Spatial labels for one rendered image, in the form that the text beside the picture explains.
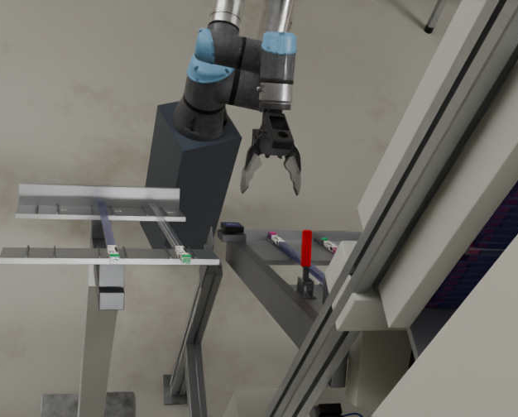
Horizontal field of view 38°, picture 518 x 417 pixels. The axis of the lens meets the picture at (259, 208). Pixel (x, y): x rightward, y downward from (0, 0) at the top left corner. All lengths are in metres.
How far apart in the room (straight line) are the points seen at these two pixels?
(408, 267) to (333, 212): 1.99
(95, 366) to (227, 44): 0.78
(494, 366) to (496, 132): 0.19
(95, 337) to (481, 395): 1.06
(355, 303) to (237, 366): 1.51
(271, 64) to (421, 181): 1.01
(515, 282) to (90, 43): 2.67
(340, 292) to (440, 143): 0.27
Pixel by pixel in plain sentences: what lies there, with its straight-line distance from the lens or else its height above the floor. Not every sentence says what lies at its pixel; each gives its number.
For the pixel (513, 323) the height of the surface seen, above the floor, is 1.57.
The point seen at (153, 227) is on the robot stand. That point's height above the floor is 0.10.
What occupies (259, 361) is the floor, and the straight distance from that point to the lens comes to 2.34.
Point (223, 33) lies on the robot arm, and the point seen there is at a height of 0.95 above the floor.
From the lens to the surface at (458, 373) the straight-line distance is 0.71.
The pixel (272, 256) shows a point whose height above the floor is 0.83.
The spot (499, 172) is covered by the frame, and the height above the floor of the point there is 1.64.
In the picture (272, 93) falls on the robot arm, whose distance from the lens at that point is 1.66.
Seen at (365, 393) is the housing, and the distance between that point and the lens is 1.00.
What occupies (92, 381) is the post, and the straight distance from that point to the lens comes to 1.79.
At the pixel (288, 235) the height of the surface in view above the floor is 0.73.
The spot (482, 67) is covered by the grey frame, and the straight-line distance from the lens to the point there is 0.61.
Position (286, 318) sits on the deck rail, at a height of 1.03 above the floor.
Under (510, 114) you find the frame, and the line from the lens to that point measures 0.61.
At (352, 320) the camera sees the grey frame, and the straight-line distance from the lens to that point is 0.86.
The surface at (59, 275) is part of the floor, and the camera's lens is 2.42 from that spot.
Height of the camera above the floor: 2.04
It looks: 50 degrees down
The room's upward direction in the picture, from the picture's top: 19 degrees clockwise
